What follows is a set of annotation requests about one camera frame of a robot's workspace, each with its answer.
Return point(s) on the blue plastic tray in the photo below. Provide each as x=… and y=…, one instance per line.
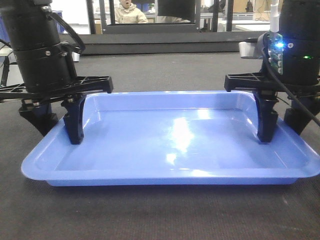
x=171, y=138

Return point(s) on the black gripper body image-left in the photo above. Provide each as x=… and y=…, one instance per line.
x=80, y=87

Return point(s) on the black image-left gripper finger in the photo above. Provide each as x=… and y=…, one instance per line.
x=39, y=115
x=73, y=119

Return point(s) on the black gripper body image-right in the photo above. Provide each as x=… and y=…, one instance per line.
x=264, y=87

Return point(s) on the seated person beige hoodie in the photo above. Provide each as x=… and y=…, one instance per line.
x=128, y=13

